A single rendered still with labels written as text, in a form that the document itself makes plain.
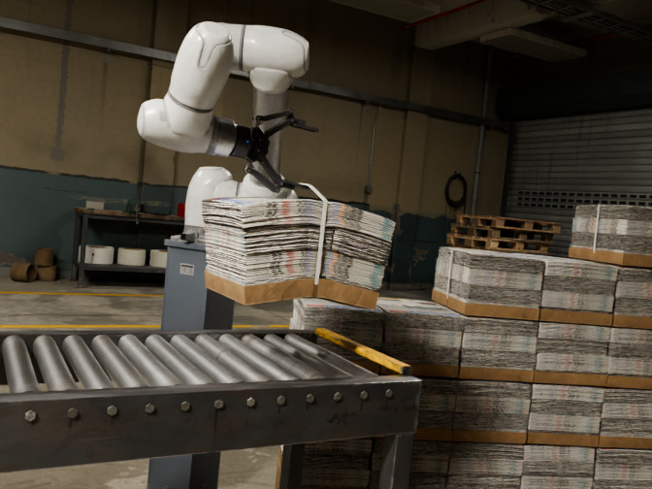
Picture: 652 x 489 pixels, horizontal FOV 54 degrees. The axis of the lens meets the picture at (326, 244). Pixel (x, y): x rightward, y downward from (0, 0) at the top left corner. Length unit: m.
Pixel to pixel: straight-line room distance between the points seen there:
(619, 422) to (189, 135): 1.97
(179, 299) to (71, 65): 6.53
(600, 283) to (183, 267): 1.52
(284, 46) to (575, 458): 1.82
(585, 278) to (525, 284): 0.24
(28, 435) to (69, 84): 7.57
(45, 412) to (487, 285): 1.63
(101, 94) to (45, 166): 1.12
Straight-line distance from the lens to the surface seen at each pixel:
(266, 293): 1.43
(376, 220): 1.55
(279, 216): 1.42
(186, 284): 2.31
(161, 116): 1.43
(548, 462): 2.66
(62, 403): 1.20
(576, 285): 2.54
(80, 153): 8.57
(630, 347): 2.70
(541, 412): 2.59
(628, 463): 2.82
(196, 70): 1.37
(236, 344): 1.68
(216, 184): 2.30
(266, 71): 1.94
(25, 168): 8.50
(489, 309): 2.40
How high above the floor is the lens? 1.16
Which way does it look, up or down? 3 degrees down
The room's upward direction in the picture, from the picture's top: 6 degrees clockwise
